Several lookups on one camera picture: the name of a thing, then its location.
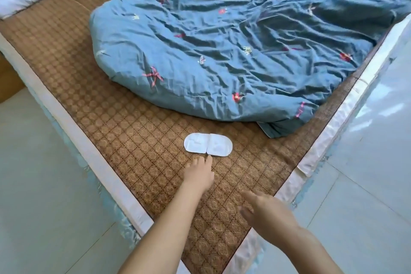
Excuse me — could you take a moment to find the person's right hand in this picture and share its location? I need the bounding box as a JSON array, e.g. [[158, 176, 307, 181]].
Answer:
[[238, 191, 303, 248]]

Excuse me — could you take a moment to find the person's left hand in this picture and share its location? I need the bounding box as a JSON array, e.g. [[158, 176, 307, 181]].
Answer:
[[182, 155, 215, 196]]

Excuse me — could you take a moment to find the person's right forearm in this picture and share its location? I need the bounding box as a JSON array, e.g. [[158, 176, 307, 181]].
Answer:
[[279, 224, 345, 274]]

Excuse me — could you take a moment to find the person's left forearm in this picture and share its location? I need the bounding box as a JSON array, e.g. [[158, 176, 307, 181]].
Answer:
[[118, 187, 212, 274]]

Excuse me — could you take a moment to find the white eye mask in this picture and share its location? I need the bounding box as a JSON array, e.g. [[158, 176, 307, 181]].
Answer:
[[184, 133, 233, 157]]

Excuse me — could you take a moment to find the brown woven rattan bed mat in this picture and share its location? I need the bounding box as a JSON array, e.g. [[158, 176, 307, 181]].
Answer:
[[0, 0, 395, 274]]

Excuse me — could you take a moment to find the blue embroidered quilt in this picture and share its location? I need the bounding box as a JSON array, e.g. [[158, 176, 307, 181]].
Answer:
[[89, 0, 411, 139]]

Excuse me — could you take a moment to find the brown wooden cabinet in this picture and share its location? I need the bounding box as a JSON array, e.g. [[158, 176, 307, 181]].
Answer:
[[0, 54, 26, 103]]

